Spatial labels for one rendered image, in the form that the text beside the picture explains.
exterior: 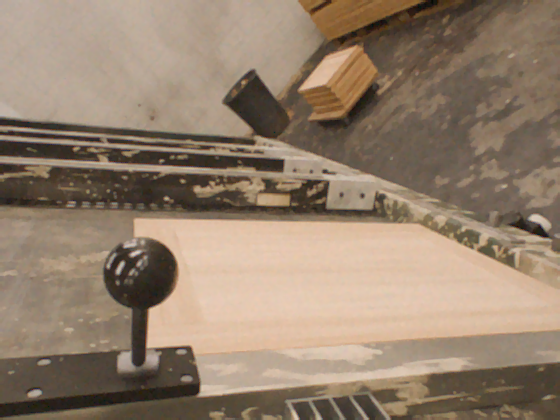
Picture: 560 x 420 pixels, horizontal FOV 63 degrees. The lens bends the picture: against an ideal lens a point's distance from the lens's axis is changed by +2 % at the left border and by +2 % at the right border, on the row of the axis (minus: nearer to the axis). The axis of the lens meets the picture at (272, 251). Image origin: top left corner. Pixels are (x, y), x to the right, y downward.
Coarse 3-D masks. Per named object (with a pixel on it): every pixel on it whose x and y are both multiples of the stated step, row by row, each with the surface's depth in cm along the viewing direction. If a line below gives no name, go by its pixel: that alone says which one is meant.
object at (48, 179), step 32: (0, 160) 85; (32, 160) 89; (64, 160) 92; (0, 192) 86; (32, 192) 87; (64, 192) 89; (96, 192) 91; (128, 192) 92; (160, 192) 94; (192, 192) 96; (224, 192) 98; (256, 192) 100; (288, 192) 103; (320, 192) 105; (352, 192) 107
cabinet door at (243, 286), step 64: (192, 256) 63; (256, 256) 65; (320, 256) 68; (384, 256) 71; (448, 256) 75; (192, 320) 44; (256, 320) 46; (320, 320) 47; (384, 320) 49; (448, 320) 51; (512, 320) 52
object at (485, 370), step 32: (256, 352) 36; (288, 352) 37; (320, 352) 37; (352, 352) 38; (384, 352) 38; (416, 352) 39; (448, 352) 39; (480, 352) 40; (512, 352) 41; (544, 352) 41; (224, 384) 32; (256, 384) 32; (288, 384) 32; (320, 384) 33; (352, 384) 34; (384, 384) 35; (416, 384) 36; (448, 384) 37; (480, 384) 38; (512, 384) 39; (544, 384) 40; (32, 416) 27; (64, 416) 28; (96, 416) 28; (128, 416) 29; (160, 416) 30; (192, 416) 31; (224, 416) 31; (256, 416) 32
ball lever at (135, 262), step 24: (144, 240) 23; (120, 264) 22; (144, 264) 22; (168, 264) 23; (120, 288) 22; (144, 288) 22; (168, 288) 23; (144, 312) 25; (144, 336) 27; (120, 360) 30; (144, 360) 30
